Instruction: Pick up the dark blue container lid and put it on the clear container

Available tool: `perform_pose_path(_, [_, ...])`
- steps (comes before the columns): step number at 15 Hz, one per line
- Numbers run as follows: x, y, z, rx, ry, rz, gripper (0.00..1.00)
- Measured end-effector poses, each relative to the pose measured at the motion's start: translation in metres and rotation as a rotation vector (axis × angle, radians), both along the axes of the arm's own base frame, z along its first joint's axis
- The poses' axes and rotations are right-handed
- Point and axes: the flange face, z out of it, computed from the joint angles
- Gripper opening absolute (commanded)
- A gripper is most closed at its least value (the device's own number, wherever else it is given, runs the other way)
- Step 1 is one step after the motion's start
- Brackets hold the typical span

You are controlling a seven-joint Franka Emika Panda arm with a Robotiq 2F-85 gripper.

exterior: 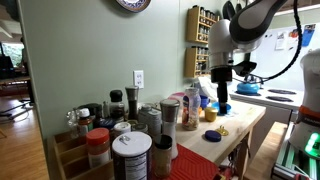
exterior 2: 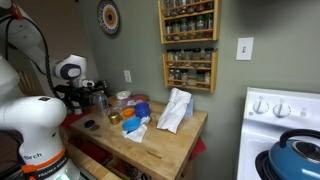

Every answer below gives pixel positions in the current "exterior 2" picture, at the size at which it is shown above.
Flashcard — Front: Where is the white bowl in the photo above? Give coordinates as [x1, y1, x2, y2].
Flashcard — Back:
[115, 90, 132, 101]

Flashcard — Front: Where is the wooden butcher block cart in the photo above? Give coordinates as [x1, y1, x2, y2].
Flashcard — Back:
[69, 96, 209, 180]

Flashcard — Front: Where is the blue plastic container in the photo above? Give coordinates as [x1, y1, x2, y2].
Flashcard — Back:
[121, 115, 152, 144]

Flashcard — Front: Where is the red hanging cloth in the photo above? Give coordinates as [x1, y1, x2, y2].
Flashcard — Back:
[189, 136, 208, 162]

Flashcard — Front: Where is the clear plastic container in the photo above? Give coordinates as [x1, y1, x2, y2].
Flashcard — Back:
[92, 90, 111, 118]

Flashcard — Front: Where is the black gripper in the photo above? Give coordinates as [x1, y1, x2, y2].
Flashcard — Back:
[63, 84, 94, 116]

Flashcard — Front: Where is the small orange cup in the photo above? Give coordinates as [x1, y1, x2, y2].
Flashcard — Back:
[122, 107, 136, 120]

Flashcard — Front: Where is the light blue bowl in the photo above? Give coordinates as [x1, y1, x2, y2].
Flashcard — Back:
[121, 116, 142, 133]

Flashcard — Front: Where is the white light switch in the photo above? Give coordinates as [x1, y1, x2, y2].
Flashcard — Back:
[235, 36, 255, 62]

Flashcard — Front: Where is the red mat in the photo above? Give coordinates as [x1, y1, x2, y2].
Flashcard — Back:
[59, 111, 91, 129]

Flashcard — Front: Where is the white crumpled cloth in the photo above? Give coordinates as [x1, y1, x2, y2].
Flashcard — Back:
[156, 87, 193, 134]

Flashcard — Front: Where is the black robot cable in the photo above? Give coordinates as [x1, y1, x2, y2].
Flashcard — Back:
[0, 13, 64, 99]

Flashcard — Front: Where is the dark blue cup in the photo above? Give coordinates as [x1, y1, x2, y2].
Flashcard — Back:
[134, 101, 151, 119]

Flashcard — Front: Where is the small yellow jar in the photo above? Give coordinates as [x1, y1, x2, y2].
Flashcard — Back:
[107, 111, 122, 126]

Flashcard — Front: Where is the white wall outlet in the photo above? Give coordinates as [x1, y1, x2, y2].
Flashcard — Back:
[123, 69, 133, 84]

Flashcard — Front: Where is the blue tea kettle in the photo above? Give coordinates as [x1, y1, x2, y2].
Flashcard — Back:
[268, 129, 320, 180]

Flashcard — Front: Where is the dark blue container lid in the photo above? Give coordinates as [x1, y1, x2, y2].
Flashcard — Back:
[83, 119, 96, 129]

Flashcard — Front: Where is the white stove knob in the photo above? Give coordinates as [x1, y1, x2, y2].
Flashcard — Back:
[272, 99, 292, 119]
[252, 97, 270, 115]

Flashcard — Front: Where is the wooden spice rack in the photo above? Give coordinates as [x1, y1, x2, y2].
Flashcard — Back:
[162, 48, 219, 94]
[157, 0, 222, 45]

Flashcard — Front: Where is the black stove burner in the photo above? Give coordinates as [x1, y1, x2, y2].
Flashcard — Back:
[254, 149, 278, 180]

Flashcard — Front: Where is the pink lid container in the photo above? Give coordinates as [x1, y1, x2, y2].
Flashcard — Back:
[126, 93, 149, 106]

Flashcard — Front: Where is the white electric stove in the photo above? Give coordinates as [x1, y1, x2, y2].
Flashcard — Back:
[236, 86, 320, 180]

